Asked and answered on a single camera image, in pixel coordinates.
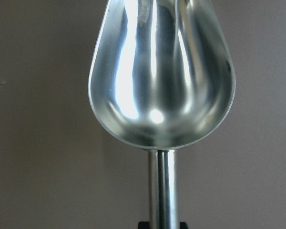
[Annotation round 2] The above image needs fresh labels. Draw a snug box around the metal ice scoop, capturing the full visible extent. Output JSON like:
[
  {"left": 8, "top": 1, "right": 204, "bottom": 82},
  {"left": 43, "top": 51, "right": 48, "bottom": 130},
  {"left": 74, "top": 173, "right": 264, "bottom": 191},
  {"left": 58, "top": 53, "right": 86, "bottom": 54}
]
[{"left": 88, "top": 0, "right": 236, "bottom": 229}]

